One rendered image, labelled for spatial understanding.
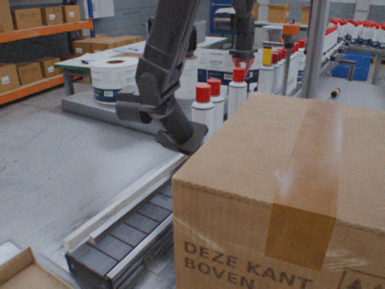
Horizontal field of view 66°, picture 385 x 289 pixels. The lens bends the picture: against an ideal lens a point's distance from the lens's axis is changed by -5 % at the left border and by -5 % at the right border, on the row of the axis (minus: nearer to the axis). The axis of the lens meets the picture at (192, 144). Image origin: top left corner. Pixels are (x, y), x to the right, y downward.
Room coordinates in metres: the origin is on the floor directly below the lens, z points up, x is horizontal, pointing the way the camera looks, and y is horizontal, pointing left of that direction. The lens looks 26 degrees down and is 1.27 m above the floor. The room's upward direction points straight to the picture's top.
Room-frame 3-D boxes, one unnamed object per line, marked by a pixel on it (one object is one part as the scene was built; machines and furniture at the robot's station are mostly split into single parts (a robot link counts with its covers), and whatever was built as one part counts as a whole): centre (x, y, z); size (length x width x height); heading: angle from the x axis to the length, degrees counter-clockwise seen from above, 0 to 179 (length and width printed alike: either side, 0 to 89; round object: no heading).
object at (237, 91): (0.85, -0.13, 0.98); 0.05 x 0.05 x 0.20
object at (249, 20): (1.03, -0.16, 1.19); 0.07 x 0.06 x 0.07; 64
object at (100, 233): (0.79, -0.14, 0.96); 1.07 x 0.01 x 0.01; 149
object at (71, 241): (0.83, -0.07, 0.91); 1.07 x 0.01 x 0.02; 149
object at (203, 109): (0.67, -0.02, 0.98); 0.05 x 0.05 x 0.20
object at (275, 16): (6.46, -1.70, 0.96); 0.43 x 0.42 x 0.37; 62
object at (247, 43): (1.03, -0.17, 1.13); 0.10 x 0.07 x 0.07; 149
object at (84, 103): (1.39, 0.06, 0.86); 0.80 x 0.67 x 0.05; 149
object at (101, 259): (1.05, -0.25, 0.86); 1.65 x 0.08 x 0.04; 149
